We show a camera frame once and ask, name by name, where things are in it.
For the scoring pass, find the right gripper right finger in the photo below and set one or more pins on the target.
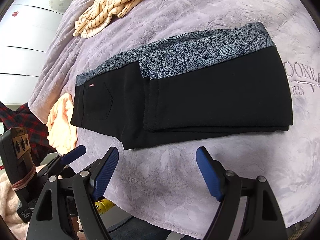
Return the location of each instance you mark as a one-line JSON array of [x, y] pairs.
[[262, 217]]

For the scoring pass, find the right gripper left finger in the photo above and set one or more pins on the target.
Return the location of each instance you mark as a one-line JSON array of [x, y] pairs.
[[60, 199]]

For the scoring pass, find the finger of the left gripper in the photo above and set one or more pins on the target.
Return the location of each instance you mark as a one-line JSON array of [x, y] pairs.
[[71, 156]]

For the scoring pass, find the black pants patterned side stripe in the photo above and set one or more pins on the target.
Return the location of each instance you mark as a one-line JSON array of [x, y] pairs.
[[192, 86]]

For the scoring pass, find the orange fleece garment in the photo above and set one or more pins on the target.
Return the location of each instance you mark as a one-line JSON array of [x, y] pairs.
[[62, 134]]

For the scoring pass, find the pink fluffy sleeve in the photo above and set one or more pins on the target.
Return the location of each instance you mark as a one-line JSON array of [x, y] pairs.
[[9, 202]]

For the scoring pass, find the red plaid garment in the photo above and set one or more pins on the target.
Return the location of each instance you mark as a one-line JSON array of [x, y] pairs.
[[37, 131]]

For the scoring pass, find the cream striped garment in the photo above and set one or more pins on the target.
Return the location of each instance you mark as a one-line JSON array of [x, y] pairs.
[[99, 15]]

